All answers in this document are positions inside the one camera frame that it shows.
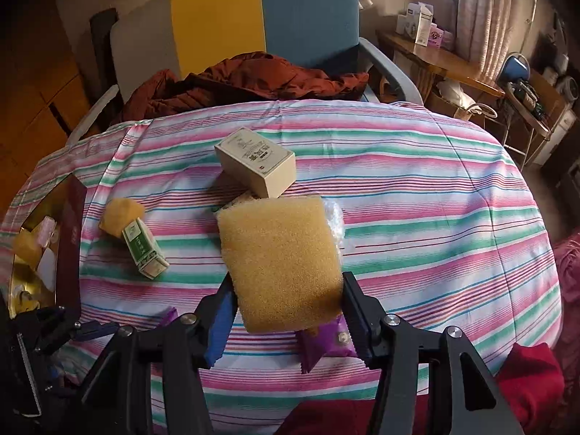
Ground pink packet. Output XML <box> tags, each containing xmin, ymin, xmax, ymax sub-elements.
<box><xmin>38</xmin><ymin>215</ymin><xmax>57</xmax><ymax>248</ymax></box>

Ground tall white carton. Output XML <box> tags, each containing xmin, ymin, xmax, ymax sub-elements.
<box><xmin>414</xmin><ymin>2</ymin><xmax>436</xmax><ymax>46</ymax></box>

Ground beige cardboard box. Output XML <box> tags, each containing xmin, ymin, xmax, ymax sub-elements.
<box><xmin>214</xmin><ymin>127</ymin><xmax>297</xmax><ymax>199</ymax></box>

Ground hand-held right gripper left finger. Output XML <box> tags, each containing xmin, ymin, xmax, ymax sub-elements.
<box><xmin>77</xmin><ymin>274</ymin><xmax>239</xmax><ymax>435</ymax></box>

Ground red garment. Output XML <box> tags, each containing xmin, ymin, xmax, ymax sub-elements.
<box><xmin>276</xmin><ymin>342</ymin><xmax>565</xmax><ymax>435</ymax></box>

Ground pink green striped blanket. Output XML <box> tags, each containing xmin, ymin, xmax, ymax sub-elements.
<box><xmin>0</xmin><ymin>99</ymin><xmax>563</xmax><ymax>435</ymax></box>

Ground green white carton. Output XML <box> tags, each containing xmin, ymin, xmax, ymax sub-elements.
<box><xmin>121</xmin><ymin>217</ymin><xmax>170</xmax><ymax>279</ymax></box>

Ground white packet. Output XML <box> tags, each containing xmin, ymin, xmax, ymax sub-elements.
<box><xmin>36</xmin><ymin>251</ymin><xmax>59</xmax><ymax>291</ymax></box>

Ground maroon quilted jacket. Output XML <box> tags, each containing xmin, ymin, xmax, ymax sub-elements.
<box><xmin>109</xmin><ymin>52</ymin><xmax>370</xmax><ymax>125</ymax></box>

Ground purple carton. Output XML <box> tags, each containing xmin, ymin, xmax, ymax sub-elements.
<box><xmin>427</xmin><ymin>25</ymin><xmax>454</xmax><ymax>50</ymax></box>

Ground white bag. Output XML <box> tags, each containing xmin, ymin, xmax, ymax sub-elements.
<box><xmin>435</xmin><ymin>79</ymin><xmax>485</xmax><ymax>119</ymax></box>

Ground maroon tin box gold interior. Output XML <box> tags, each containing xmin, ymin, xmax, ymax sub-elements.
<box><xmin>0</xmin><ymin>173</ymin><xmax>88</xmax><ymax>322</ymax></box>

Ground wooden desk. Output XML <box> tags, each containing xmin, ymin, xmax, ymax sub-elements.
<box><xmin>376</xmin><ymin>31</ymin><xmax>506</xmax><ymax>98</ymax></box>

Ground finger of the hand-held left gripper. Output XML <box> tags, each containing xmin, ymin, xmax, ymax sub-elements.
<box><xmin>32</xmin><ymin>306</ymin><xmax>81</xmax><ymax>355</ymax></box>
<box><xmin>72</xmin><ymin>321</ymin><xmax>123</xmax><ymax>343</ymax></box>

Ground metal rack with bottles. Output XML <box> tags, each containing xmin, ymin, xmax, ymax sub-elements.
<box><xmin>498</xmin><ymin>77</ymin><xmax>576</xmax><ymax>168</ymax></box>

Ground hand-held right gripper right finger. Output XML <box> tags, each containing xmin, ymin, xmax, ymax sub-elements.
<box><xmin>342</xmin><ymin>272</ymin><xmax>524</xmax><ymax>435</ymax></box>

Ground grey yellow blue armchair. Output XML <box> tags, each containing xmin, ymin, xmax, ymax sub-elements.
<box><xmin>68</xmin><ymin>0</ymin><xmax>424</xmax><ymax>146</ymax></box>

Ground wooden wardrobe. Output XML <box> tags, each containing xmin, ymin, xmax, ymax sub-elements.
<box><xmin>0</xmin><ymin>54</ymin><xmax>91</xmax><ymax>218</ymax></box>

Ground clear plastic bag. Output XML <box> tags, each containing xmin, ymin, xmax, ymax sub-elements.
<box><xmin>322</xmin><ymin>197</ymin><xmax>346</xmax><ymax>254</ymax></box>

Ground purple snack packet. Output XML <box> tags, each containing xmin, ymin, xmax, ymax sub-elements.
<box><xmin>294</xmin><ymin>315</ymin><xmax>359</xmax><ymax>374</ymax></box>
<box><xmin>156</xmin><ymin>306</ymin><xmax>179</xmax><ymax>328</ymax></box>

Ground beige patterned curtain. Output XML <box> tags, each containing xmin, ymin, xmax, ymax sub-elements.
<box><xmin>455</xmin><ymin>0</ymin><xmax>540</xmax><ymax>80</ymax></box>

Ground large yellow sponge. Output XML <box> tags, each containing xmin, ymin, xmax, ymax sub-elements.
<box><xmin>216</xmin><ymin>195</ymin><xmax>344</xmax><ymax>334</ymax></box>

